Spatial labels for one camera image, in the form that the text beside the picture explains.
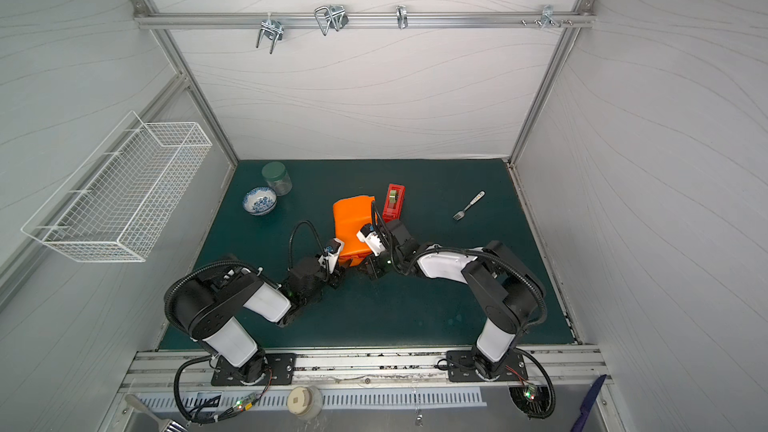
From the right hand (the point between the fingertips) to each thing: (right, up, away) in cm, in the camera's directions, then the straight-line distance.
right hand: (362, 261), depth 87 cm
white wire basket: (-55, +19, -18) cm, 61 cm away
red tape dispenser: (+10, +16, +14) cm, 24 cm away
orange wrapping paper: (-5, +12, +9) cm, 16 cm away
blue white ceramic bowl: (-39, +17, +20) cm, 47 cm away
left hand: (-5, +2, +5) cm, 7 cm away
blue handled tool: (+56, -30, -16) cm, 65 cm away
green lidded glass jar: (-31, +25, +17) cm, 44 cm away
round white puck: (-9, -23, -26) cm, 36 cm away
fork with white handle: (+34, +13, +18) cm, 40 cm away
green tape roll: (+9, +19, +15) cm, 25 cm away
